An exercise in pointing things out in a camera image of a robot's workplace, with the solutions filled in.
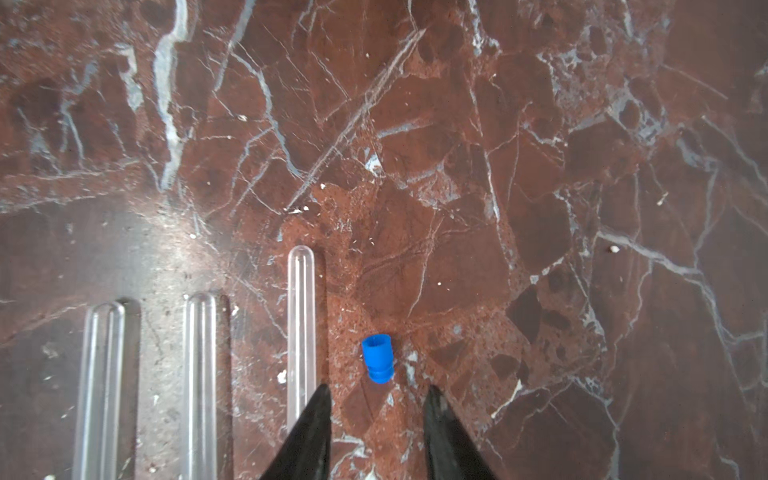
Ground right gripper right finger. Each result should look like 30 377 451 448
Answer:
424 385 496 480

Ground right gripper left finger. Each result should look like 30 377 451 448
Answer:
261 384 332 480

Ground clear test tube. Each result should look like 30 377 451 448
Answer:
181 292 218 479
287 245 318 431
72 301 126 479

